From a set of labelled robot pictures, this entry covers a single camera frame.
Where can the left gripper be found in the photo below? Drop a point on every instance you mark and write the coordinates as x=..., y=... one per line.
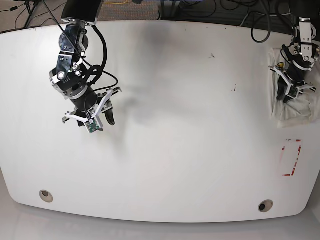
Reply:
x=291, y=76

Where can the white t-shirt with print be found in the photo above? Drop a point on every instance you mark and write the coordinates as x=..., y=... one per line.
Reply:
x=303, y=110

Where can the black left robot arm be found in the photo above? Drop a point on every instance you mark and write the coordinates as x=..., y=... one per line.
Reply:
x=299, y=58

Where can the black tripod stand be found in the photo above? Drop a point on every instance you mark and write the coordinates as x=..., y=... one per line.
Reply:
x=31, y=6

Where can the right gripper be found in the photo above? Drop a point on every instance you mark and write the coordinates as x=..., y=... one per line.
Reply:
x=90, y=104

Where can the left table grommet hole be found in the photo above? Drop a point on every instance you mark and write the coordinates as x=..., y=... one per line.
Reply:
x=46, y=196

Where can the red tape marking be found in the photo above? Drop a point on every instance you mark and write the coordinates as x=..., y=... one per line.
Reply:
x=289, y=157

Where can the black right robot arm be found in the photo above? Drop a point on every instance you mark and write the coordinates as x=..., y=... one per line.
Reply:
x=73, y=76

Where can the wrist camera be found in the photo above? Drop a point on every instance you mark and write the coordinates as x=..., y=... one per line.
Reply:
x=92, y=126
x=292, y=92

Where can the right table grommet hole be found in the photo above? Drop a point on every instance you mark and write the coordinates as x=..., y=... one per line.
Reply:
x=265, y=206

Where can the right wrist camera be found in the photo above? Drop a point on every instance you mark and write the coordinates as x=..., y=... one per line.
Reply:
x=92, y=126

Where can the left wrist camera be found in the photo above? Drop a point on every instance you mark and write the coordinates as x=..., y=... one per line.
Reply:
x=292, y=92

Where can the table grommet hole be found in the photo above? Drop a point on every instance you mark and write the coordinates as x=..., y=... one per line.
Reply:
x=46, y=196
x=265, y=206

